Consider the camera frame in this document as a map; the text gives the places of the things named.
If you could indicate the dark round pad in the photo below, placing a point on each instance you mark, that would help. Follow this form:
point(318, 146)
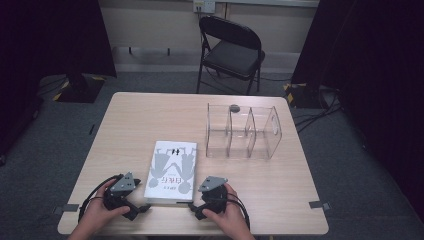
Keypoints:
point(234, 108)

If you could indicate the white wall power socket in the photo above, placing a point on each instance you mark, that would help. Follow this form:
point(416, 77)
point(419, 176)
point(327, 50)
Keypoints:
point(204, 6)

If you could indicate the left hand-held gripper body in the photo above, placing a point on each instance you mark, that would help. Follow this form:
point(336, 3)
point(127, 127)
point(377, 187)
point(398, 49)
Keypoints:
point(122, 186)

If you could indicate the grey tape strip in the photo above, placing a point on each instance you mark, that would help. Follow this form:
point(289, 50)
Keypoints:
point(68, 208)
point(319, 205)

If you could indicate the clear acrylic book rack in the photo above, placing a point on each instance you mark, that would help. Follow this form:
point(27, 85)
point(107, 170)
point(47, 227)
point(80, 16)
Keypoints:
point(243, 133)

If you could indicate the black curtain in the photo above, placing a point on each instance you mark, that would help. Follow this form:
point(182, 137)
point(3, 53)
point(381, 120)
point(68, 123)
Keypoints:
point(373, 66)
point(50, 40)

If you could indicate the white book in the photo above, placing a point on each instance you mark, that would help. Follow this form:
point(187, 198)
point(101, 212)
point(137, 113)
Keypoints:
point(172, 170)

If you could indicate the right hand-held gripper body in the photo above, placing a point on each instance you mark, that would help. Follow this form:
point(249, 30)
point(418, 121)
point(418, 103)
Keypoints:
point(214, 195)

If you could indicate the person's left hand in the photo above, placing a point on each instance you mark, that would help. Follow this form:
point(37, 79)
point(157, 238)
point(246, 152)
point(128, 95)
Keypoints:
point(100, 210)

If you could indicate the black stand base yellow tape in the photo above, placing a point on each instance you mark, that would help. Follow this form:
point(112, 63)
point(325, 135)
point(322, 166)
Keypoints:
point(80, 89)
point(301, 95)

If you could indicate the person's right hand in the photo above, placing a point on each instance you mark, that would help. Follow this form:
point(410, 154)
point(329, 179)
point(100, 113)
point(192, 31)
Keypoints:
point(226, 216)

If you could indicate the black folding chair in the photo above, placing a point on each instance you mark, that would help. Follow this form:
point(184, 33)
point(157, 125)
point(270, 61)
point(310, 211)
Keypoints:
point(233, 56)

